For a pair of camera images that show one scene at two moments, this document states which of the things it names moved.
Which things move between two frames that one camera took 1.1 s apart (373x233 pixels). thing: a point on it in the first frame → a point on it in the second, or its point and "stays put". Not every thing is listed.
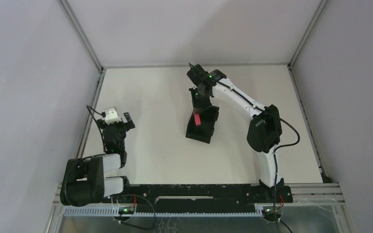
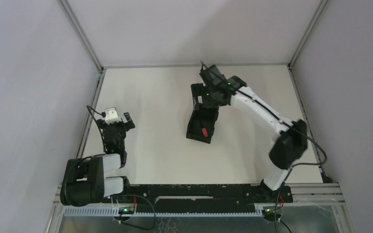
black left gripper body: (117, 124) stays put
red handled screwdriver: (197, 119) → (205, 132)
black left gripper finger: (130, 123) stays put
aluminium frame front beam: (324, 193) stays put
